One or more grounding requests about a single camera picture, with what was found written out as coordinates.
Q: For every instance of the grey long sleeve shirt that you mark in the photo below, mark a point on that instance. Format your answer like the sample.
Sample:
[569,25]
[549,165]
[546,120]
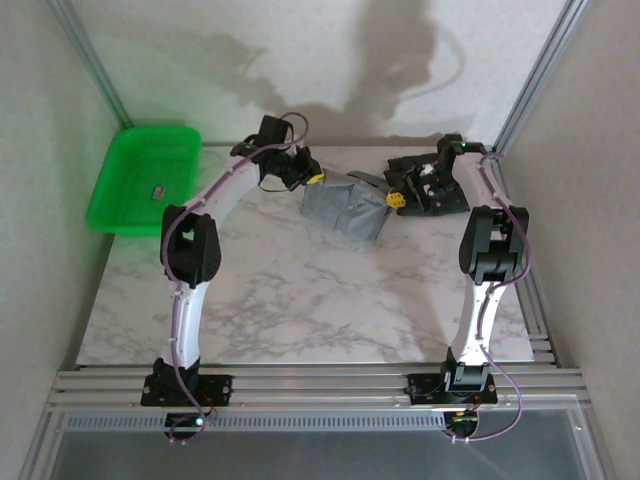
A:
[345,210]

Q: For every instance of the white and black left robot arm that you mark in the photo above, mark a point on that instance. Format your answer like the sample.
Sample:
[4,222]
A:
[187,320]

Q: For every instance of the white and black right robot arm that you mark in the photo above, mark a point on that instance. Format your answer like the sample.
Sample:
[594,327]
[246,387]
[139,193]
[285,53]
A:
[480,320]

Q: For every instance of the dark button-up shirt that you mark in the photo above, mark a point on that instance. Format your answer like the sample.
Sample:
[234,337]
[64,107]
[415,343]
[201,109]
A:
[400,167]

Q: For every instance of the small grey label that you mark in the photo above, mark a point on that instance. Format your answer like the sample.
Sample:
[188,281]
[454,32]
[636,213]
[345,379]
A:
[159,192]

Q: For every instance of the green plastic basket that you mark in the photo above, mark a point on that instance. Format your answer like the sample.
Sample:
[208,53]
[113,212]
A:
[130,165]

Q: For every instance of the black electronics board with LED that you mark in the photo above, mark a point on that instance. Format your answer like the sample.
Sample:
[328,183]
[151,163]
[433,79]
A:
[195,422]
[462,420]

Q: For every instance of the aluminium corner post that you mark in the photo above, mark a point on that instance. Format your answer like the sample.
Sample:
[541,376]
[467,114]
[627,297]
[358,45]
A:
[541,75]
[89,55]

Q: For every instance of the aluminium side rail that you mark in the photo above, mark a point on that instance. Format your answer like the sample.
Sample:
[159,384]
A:
[535,320]

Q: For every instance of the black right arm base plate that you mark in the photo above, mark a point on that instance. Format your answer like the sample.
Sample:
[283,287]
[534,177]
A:
[425,390]

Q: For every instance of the aluminium frame rail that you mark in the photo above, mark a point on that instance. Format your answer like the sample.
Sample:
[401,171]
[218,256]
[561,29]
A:
[320,387]

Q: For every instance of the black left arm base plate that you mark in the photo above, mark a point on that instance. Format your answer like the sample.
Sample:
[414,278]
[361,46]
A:
[215,390]

